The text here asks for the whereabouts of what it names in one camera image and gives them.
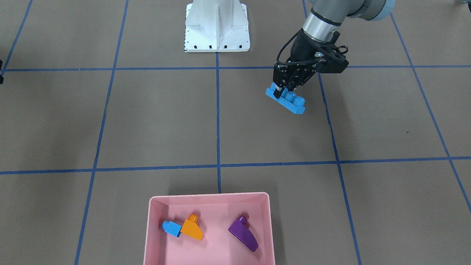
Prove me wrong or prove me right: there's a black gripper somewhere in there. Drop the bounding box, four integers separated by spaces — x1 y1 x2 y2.
273 29 349 99

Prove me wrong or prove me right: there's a long blue studded block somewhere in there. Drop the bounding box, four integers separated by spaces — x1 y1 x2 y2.
265 83 305 114

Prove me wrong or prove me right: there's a purple sloped block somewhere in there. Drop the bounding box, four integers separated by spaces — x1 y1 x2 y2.
228 215 259 252

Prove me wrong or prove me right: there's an orange sloped block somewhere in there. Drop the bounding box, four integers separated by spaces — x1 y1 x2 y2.
180 214 204 241

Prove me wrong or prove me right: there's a small blue block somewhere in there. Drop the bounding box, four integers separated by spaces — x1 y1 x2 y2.
161 220 182 237

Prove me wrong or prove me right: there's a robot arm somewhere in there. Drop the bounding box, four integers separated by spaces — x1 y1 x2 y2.
273 0 395 99

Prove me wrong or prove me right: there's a pink plastic box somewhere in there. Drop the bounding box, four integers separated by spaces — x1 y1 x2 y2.
143 192 275 265

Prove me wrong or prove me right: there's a brown paper table mat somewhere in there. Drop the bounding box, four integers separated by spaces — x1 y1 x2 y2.
1 0 470 265

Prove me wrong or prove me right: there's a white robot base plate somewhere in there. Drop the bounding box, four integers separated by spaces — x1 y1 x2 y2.
184 0 251 53

